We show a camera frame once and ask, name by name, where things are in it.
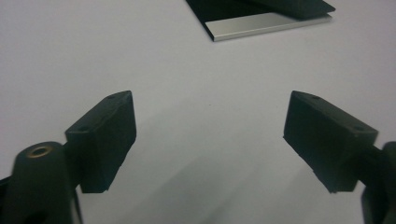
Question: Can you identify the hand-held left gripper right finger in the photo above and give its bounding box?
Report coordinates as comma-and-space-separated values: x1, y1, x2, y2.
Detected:
282, 90, 379, 194

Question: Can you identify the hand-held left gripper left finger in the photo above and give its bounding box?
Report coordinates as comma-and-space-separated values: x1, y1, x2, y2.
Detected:
64, 90, 137, 194

